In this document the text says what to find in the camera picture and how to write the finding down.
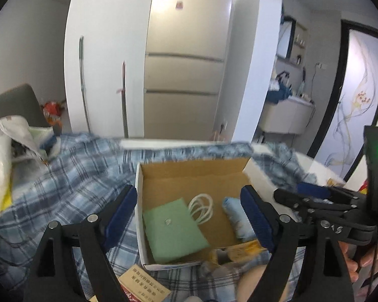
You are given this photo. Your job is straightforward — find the blue plaid cloth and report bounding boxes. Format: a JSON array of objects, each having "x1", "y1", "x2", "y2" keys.
[{"x1": 0, "y1": 132, "x2": 316, "y2": 302}]

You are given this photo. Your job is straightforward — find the cardboard box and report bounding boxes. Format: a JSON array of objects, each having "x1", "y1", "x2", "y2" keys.
[{"x1": 135, "y1": 157, "x2": 281, "y2": 271}]

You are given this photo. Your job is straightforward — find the gold refrigerator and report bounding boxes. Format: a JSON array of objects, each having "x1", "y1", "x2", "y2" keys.
[{"x1": 143, "y1": 0, "x2": 234, "y2": 139}]

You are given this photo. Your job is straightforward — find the orange snack bag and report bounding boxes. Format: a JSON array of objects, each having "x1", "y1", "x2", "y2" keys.
[{"x1": 42, "y1": 101, "x2": 65, "y2": 126}]

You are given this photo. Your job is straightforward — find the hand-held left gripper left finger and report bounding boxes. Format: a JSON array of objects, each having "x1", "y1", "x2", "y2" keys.
[{"x1": 23, "y1": 185, "x2": 138, "y2": 302}]

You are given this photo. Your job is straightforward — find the white cable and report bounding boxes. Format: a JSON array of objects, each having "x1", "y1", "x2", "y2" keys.
[{"x1": 186, "y1": 193, "x2": 214, "y2": 225}]

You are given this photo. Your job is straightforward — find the grey mop stick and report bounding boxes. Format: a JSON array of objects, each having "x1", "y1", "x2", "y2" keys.
[{"x1": 79, "y1": 36, "x2": 91, "y2": 134}]

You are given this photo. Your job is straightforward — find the bathroom wall shelf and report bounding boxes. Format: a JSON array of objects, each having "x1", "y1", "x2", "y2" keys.
[{"x1": 294, "y1": 22, "x2": 307, "y2": 66}]

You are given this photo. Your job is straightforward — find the blue clothes pile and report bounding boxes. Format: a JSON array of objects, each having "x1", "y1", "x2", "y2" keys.
[{"x1": 268, "y1": 83, "x2": 292, "y2": 104}]

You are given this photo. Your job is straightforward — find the blue patterned tissue pack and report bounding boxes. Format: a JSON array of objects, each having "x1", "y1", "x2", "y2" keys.
[{"x1": 221, "y1": 197, "x2": 256, "y2": 243}]

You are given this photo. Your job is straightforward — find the bathroom mirror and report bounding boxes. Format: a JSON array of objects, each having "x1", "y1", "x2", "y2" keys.
[{"x1": 277, "y1": 16, "x2": 297, "y2": 60}]

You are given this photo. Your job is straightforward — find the person's right hand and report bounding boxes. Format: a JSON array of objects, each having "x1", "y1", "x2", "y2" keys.
[{"x1": 338, "y1": 242, "x2": 378, "y2": 284}]

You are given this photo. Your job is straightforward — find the white vanity cabinet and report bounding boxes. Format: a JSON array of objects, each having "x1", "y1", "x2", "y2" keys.
[{"x1": 260, "y1": 96, "x2": 314, "y2": 134}]

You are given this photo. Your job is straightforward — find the printed glass door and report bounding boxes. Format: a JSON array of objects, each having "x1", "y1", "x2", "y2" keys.
[{"x1": 315, "y1": 28, "x2": 378, "y2": 180}]

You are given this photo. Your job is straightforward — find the black cable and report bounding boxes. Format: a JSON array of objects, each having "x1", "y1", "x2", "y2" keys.
[{"x1": 365, "y1": 189, "x2": 378, "y2": 301}]

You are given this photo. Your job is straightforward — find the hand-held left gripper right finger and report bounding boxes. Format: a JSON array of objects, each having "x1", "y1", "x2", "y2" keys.
[{"x1": 240, "y1": 185, "x2": 355, "y2": 302}]

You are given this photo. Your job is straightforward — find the grey chair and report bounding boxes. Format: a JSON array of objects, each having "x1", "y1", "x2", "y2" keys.
[{"x1": 0, "y1": 83, "x2": 64, "y2": 136}]

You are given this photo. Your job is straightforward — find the gold and red carton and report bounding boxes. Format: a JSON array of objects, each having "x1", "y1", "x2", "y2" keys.
[{"x1": 118, "y1": 264, "x2": 172, "y2": 302}]

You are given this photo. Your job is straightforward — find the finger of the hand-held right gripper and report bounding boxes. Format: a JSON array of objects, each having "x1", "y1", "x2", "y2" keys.
[
  {"x1": 273, "y1": 189, "x2": 323, "y2": 218},
  {"x1": 298, "y1": 182, "x2": 367, "y2": 202}
]

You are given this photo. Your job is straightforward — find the gold foil packet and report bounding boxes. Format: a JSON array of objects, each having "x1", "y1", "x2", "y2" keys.
[{"x1": 212, "y1": 241, "x2": 268, "y2": 263}]

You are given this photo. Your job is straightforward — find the tan round face pad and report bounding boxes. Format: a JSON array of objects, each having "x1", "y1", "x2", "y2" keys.
[{"x1": 238, "y1": 262, "x2": 273, "y2": 302}]

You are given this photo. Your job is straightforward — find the black door frame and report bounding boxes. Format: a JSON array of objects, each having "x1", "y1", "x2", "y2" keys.
[{"x1": 307, "y1": 19, "x2": 378, "y2": 164}]

